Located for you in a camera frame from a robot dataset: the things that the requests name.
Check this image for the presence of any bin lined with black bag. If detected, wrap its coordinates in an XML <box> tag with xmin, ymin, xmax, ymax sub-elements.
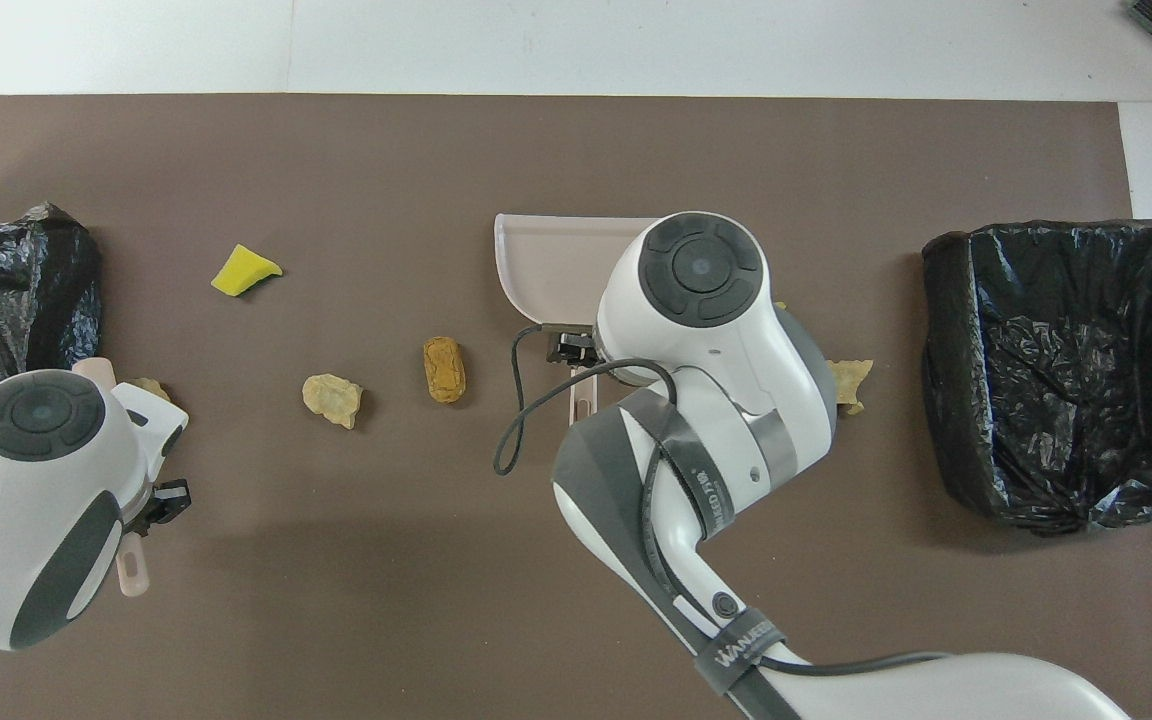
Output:
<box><xmin>0</xmin><ymin>203</ymin><xmax>105</xmax><ymax>481</ymax></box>
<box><xmin>921</xmin><ymin>219</ymin><xmax>1152</xmax><ymax>536</ymax></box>

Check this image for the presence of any yellow sponge wedge piece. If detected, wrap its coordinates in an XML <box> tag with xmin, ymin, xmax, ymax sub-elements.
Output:
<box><xmin>211</xmin><ymin>244</ymin><xmax>284</xmax><ymax>298</ymax></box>

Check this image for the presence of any beige plastic dustpan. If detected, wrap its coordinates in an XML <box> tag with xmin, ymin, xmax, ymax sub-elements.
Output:
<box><xmin>494</xmin><ymin>213</ymin><xmax>662</xmax><ymax>441</ymax></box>

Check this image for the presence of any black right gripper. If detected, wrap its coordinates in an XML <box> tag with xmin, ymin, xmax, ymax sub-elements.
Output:
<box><xmin>556</xmin><ymin>328</ymin><xmax>605</xmax><ymax>367</ymax></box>

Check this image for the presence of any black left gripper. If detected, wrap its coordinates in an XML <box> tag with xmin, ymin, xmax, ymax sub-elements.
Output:
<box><xmin>121</xmin><ymin>478</ymin><xmax>193</xmax><ymax>538</ymax></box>

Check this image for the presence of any brown oval foam chunk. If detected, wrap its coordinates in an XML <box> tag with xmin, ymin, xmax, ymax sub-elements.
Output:
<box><xmin>423</xmin><ymin>336</ymin><xmax>468</xmax><ymax>406</ymax></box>

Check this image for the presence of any beige brush with black bristles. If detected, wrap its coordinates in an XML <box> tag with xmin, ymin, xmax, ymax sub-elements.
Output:
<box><xmin>71</xmin><ymin>358</ymin><xmax>152</xmax><ymax>599</ymax></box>

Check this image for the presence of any rounded beige foam chunk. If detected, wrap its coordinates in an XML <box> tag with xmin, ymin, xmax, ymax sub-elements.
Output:
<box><xmin>302</xmin><ymin>373</ymin><xmax>365</xmax><ymax>430</ymax></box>

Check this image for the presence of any brown table mat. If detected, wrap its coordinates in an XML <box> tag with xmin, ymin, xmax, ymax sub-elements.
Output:
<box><xmin>0</xmin><ymin>95</ymin><xmax>1152</xmax><ymax>720</ymax></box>

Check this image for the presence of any jagged beige foam chunk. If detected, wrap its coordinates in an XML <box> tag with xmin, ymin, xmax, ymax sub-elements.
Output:
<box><xmin>824</xmin><ymin>359</ymin><xmax>875</xmax><ymax>415</ymax></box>

